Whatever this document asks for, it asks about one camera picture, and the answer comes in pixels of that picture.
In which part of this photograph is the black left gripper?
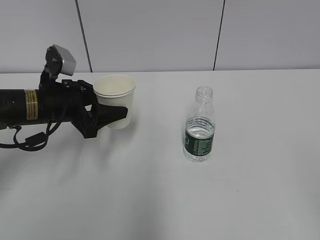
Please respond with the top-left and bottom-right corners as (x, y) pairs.
(38, 79), (128, 139)

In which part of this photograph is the white paper cup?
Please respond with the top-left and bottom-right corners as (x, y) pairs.
(93, 74), (136, 129)

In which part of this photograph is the clear plastic water bottle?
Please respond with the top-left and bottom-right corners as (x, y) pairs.
(183, 86), (216, 163)

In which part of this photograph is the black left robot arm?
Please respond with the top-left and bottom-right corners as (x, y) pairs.
(0, 79), (128, 139)

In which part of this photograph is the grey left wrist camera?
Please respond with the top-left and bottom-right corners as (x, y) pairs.
(44, 44), (77, 80)

